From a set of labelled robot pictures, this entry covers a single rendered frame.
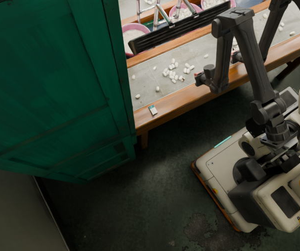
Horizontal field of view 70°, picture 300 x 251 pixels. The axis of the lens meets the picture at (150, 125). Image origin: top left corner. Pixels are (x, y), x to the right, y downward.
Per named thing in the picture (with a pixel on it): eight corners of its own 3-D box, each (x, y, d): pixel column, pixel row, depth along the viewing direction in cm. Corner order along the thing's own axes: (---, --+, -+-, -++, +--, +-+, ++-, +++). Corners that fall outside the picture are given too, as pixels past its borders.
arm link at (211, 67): (215, 94, 111) (228, 87, 112) (210, 75, 104) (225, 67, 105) (203, 87, 121) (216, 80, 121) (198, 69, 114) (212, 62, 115)
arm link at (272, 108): (273, 131, 82) (285, 124, 83) (268, 108, 78) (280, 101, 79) (256, 124, 91) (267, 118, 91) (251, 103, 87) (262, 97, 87)
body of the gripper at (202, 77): (193, 76, 123) (201, 79, 117) (208, 69, 125) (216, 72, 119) (195, 86, 127) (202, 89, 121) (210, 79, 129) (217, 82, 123)
